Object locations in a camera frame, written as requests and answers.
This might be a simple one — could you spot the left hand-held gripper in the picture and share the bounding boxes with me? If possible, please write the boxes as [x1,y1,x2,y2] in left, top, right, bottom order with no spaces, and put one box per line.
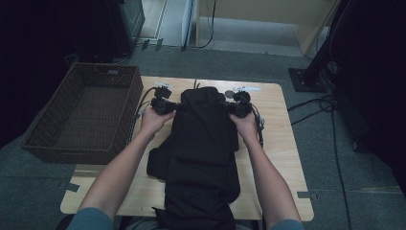
[150,80,178,116]

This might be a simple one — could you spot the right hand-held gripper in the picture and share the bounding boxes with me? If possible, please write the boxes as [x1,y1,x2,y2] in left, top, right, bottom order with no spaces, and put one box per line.
[228,85,262,119]

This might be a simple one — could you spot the black pants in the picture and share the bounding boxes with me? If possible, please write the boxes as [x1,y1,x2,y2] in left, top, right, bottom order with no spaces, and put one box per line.
[147,85,241,230]

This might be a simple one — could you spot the brown wicker basket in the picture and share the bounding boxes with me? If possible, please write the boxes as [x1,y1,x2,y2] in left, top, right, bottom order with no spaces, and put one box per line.
[21,61,145,166]

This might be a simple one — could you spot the person's left hand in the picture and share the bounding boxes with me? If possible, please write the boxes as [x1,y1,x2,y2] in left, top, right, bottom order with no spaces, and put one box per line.
[139,106,176,138]

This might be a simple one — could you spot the person's right hand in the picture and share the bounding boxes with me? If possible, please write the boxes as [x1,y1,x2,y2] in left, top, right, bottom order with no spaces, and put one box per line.
[229,111,259,145]

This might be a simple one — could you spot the black metal stand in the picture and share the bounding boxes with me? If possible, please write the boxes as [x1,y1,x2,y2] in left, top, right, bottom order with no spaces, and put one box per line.
[287,0,352,94]

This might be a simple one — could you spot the black cabinet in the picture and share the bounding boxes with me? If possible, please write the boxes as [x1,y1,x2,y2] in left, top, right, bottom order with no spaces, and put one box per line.
[106,0,147,58]

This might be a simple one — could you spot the white board panel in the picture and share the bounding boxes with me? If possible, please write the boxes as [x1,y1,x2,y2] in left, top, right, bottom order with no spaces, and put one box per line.
[181,0,197,52]

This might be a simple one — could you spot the light wooden furniture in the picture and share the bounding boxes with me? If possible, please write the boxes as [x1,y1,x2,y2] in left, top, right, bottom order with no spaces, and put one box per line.
[195,0,341,57]

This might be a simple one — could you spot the person's blue-grey shirt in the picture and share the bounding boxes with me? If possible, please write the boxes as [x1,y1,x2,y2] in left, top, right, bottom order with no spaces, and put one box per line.
[65,206,305,230]

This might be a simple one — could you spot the dark curtain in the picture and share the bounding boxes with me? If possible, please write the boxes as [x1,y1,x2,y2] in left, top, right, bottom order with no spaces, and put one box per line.
[0,0,111,150]
[328,0,406,196]

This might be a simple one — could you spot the left hand-held gripper cable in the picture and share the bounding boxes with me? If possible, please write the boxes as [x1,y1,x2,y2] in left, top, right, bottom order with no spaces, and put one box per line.
[125,86,159,147]

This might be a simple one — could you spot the hand-held gripper cable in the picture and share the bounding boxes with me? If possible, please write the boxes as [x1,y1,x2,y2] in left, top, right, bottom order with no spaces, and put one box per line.
[250,102,266,149]
[125,86,159,147]

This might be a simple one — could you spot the right hand-held gripper cable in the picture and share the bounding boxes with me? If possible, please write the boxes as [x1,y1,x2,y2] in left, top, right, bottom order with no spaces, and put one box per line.
[250,102,266,149]

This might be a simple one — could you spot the thin black floor cable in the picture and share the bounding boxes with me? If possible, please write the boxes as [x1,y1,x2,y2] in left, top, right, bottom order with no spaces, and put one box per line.
[111,52,132,65]

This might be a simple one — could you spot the black hanging cable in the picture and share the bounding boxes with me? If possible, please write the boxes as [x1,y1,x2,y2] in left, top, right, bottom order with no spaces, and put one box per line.
[194,0,217,50]

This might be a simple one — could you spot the long black floor cable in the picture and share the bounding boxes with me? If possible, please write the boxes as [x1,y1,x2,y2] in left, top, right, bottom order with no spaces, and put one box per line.
[329,104,352,230]

